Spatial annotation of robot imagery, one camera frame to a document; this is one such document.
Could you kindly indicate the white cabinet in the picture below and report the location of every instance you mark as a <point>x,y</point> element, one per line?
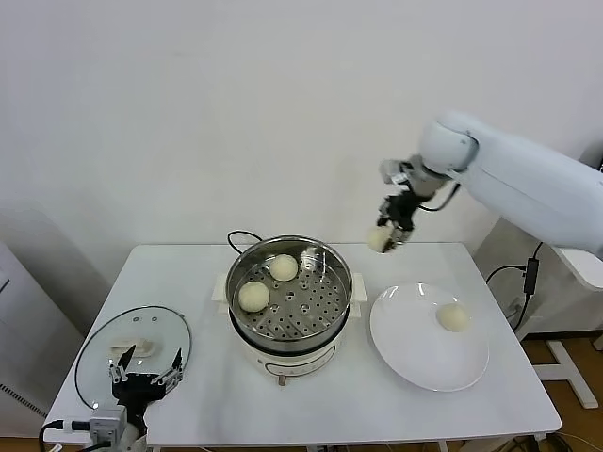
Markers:
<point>28,320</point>

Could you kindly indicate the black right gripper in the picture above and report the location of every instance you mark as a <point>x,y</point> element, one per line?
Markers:
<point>400,209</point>

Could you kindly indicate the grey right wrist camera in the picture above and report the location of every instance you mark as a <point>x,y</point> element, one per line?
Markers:
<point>393,172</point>

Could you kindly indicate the perforated steel steamer basket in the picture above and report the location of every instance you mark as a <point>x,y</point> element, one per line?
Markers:
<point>311,313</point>

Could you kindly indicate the white steamed baozi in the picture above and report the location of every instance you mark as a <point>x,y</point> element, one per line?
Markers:
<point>283,268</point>
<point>378,239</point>
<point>453,318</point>
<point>254,296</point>

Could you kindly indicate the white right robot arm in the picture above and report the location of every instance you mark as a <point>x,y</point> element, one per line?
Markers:
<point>518,179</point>

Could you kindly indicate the round glass pot lid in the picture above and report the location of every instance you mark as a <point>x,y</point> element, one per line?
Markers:
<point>155,327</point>

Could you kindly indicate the white side desk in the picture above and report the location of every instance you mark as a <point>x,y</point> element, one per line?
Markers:
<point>579,273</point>

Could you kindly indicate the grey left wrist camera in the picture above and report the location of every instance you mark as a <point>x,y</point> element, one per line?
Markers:
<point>107,424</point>

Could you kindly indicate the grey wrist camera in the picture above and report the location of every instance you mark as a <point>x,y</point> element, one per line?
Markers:
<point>107,424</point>
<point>393,172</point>

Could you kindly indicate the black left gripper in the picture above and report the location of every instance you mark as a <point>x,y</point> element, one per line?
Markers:
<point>136,388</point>

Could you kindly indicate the large white plate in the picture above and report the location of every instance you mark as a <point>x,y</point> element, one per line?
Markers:
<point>414,358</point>

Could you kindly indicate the cream electric cooking pot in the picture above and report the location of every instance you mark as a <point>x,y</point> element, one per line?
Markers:
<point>292,363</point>

